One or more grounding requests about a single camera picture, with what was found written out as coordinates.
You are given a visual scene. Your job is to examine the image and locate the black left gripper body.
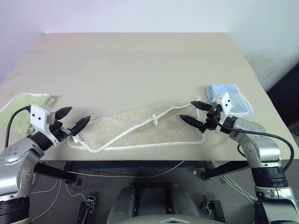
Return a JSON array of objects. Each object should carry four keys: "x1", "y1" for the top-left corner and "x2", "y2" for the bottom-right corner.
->
[{"x1": 48, "y1": 120, "x2": 73, "y2": 142}]

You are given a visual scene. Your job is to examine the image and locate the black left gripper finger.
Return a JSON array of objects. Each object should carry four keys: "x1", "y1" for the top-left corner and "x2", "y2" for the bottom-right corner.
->
[
  {"x1": 70, "y1": 115, "x2": 92, "y2": 137},
  {"x1": 55, "y1": 106, "x2": 73, "y2": 122}
]

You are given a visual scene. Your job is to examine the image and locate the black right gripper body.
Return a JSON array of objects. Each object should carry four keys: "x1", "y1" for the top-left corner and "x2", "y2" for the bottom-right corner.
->
[{"x1": 202, "y1": 104, "x2": 223, "y2": 133}]

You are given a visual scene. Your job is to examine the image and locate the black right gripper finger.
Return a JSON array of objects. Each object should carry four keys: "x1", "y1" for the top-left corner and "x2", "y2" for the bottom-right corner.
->
[
  {"x1": 190, "y1": 100, "x2": 213, "y2": 112},
  {"x1": 179, "y1": 114, "x2": 206, "y2": 133}
]

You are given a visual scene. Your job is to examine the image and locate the folded blue towel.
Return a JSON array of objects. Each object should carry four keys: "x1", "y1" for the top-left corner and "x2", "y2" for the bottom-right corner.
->
[{"x1": 205, "y1": 83, "x2": 255, "y2": 118}]

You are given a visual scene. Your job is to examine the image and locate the folded green towel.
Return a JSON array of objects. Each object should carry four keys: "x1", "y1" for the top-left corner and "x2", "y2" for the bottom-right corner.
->
[{"x1": 0, "y1": 92, "x2": 56, "y2": 136}]

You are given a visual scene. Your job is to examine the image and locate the beige towel with white trim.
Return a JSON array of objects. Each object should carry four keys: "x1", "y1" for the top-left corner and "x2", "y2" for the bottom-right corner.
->
[{"x1": 67, "y1": 96, "x2": 206, "y2": 154}]

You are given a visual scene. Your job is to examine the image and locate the grey rounded shape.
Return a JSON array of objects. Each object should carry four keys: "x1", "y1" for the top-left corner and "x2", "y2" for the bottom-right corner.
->
[
  {"x1": 106, "y1": 185, "x2": 137, "y2": 224},
  {"x1": 169, "y1": 185, "x2": 203, "y2": 224}
]

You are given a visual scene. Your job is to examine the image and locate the pale shell with diamond mark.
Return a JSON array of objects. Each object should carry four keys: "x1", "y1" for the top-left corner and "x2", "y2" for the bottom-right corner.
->
[{"x1": 116, "y1": 213, "x2": 212, "y2": 224}]

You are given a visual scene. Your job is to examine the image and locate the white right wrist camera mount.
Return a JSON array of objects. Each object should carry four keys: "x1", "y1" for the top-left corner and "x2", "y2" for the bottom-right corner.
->
[{"x1": 215, "y1": 91, "x2": 235, "y2": 133}]

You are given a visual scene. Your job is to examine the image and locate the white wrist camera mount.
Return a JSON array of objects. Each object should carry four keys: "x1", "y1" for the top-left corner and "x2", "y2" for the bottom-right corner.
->
[
  {"x1": 29, "y1": 104, "x2": 59, "y2": 147},
  {"x1": 215, "y1": 91, "x2": 235, "y2": 133}
]

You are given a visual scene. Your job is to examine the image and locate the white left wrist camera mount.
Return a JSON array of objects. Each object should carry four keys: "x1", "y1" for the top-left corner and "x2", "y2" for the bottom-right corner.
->
[{"x1": 29, "y1": 104, "x2": 59, "y2": 147}]

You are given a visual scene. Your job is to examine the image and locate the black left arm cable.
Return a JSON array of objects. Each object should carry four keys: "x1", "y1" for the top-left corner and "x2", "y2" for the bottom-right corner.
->
[{"x1": 5, "y1": 106, "x2": 32, "y2": 149}]

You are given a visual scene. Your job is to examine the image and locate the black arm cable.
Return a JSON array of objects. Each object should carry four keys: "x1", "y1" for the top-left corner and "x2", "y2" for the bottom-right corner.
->
[
  {"x1": 216, "y1": 121, "x2": 294, "y2": 172},
  {"x1": 5, "y1": 106, "x2": 32, "y2": 149}
]

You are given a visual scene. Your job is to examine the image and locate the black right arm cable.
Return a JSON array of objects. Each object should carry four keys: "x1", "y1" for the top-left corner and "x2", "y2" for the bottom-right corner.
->
[{"x1": 216, "y1": 121, "x2": 294, "y2": 172}]

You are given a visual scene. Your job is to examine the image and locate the black table frame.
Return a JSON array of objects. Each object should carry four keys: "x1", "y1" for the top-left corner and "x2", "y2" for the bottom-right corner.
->
[{"x1": 32, "y1": 160, "x2": 252, "y2": 187}]

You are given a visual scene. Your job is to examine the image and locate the white floor cable bundle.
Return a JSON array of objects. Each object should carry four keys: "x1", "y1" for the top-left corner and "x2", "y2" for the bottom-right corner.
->
[{"x1": 219, "y1": 174, "x2": 258, "y2": 204}]

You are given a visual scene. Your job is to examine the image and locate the thin white wire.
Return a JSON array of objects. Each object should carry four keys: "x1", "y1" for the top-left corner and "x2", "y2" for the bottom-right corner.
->
[{"x1": 69, "y1": 160, "x2": 185, "y2": 179}]

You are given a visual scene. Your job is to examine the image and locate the black floor bracket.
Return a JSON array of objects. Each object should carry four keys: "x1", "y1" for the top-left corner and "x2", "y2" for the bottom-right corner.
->
[
  {"x1": 76, "y1": 192, "x2": 99, "y2": 224},
  {"x1": 200, "y1": 200, "x2": 227, "y2": 223}
]

